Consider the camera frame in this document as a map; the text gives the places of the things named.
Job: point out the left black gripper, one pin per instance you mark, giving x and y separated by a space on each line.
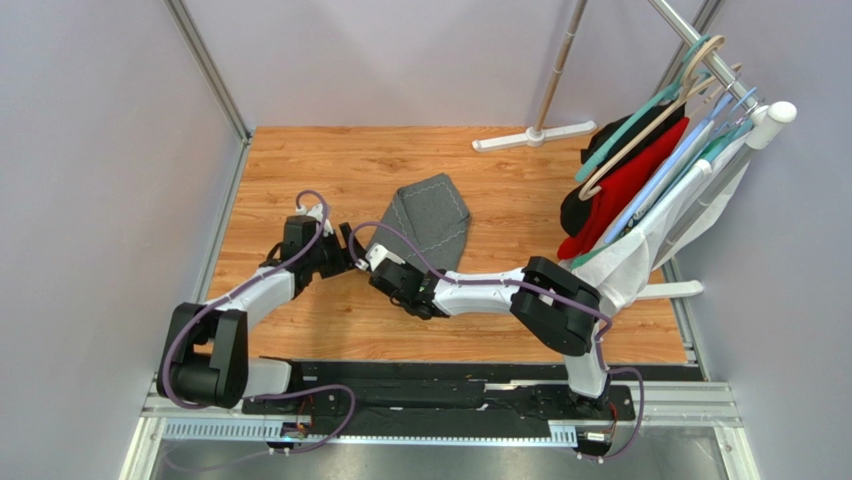
343 257

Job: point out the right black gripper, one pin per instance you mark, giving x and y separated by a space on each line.
383 275

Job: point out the grey felt napkin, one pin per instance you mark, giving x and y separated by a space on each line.
430 223

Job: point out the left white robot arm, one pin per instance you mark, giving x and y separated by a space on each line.
206 361

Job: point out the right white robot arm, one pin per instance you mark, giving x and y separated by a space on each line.
559 309

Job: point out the black garment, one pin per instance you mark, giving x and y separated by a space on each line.
574 212

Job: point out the white garment with green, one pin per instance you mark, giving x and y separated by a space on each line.
682 215

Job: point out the red garment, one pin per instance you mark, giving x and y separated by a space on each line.
619 188

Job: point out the light blue hanger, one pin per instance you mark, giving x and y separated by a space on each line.
705 142

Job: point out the wooden hanger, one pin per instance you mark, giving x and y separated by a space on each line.
688 84

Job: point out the white clothes rack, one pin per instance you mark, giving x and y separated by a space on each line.
538 134

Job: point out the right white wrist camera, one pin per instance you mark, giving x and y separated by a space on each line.
372 258

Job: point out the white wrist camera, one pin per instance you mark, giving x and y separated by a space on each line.
317 212
372 258

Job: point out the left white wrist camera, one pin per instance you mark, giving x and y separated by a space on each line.
317 212

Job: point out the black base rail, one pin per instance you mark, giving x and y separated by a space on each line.
437 400

